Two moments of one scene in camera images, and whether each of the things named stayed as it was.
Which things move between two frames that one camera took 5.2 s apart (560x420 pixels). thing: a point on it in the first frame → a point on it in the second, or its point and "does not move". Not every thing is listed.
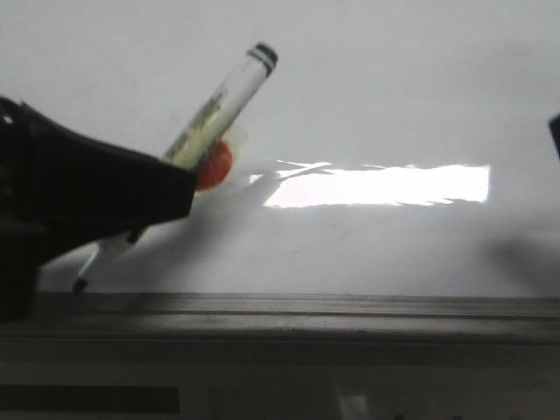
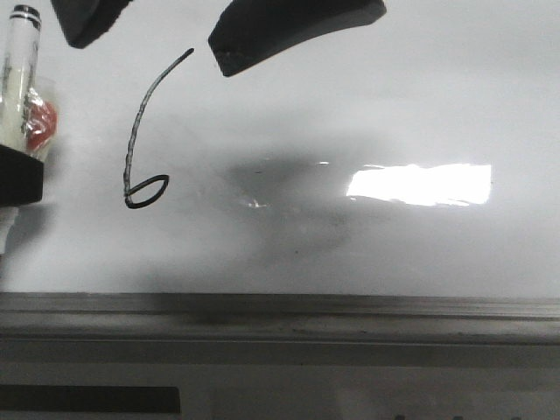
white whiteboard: (398, 149) does not move
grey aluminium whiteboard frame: (241, 329) does not move
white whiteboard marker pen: (206, 147) → (27, 123)
